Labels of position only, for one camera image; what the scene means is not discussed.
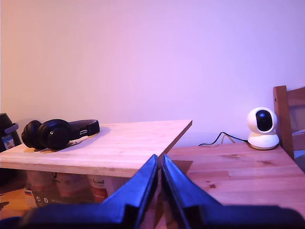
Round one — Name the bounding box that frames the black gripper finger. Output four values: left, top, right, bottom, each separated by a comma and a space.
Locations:
102, 154, 159, 229
161, 154, 222, 229

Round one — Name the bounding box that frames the white tub with red label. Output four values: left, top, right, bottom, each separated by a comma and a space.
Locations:
56, 172, 91, 198
90, 174, 131, 203
26, 171, 56, 195

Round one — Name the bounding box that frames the light wooden board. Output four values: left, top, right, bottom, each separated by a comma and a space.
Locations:
0, 119, 193, 178

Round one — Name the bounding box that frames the dark cardboard box with flag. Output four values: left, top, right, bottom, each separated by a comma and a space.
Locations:
23, 170, 134, 208

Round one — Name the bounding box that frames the black over-ear headphones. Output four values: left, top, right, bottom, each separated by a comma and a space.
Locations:
20, 118, 101, 150

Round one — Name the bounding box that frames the black Philips rice cooker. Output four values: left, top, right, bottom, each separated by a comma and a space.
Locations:
0, 113, 26, 193

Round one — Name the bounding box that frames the black camera cable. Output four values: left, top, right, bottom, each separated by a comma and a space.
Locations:
198, 132, 250, 146

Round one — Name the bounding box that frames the white dome security camera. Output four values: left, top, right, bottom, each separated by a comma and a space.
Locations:
246, 107, 280, 151

